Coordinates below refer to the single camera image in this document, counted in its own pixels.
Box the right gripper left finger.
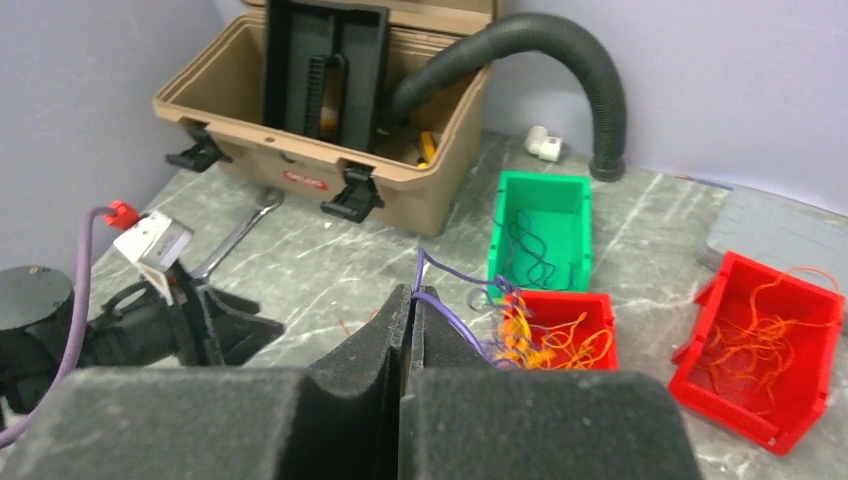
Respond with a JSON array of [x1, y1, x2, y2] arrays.
[[1, 285, 412, 479]]

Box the dark purple wire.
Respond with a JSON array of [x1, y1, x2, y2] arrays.
[[504, 210, 579, 293]]

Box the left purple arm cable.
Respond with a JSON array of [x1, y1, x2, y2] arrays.
[[0, 200, 140, 448]]

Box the black toolbox tray insert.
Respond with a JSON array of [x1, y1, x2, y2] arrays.
[[261, 1, 390, 152]]

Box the tan plastic toolbox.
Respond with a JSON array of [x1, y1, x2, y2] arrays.
[[152, 1, 499, 236]]

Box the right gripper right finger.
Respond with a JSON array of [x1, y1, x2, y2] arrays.
[[400, 287, 701, 479]]

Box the red plastic bin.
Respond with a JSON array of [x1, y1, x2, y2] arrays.
[[492, 290, 619, 371], [668, 251, 846, 456]]

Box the white pipe fitting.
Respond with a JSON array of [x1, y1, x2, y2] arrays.
[[524, 125, 564, 163]]

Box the silver combination wrench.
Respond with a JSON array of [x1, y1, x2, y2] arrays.
[[191, 188, 285, 280]]

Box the green plastic bin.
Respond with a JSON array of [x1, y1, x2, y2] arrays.
[[487, 170, 593, 292]]

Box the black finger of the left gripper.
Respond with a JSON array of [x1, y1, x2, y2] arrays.
[[188, 263, 285, 366]]

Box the light purple wire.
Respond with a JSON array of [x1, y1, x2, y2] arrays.
[[411, 248, 531, 369]]

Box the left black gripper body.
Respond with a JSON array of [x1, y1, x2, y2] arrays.
[[1, 265, 190, 414]]

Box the black corrugated hose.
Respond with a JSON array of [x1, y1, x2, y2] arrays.
[[387, 11, 628, 183]]

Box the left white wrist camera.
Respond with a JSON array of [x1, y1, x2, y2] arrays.
[[113, 210, 194, 306]]

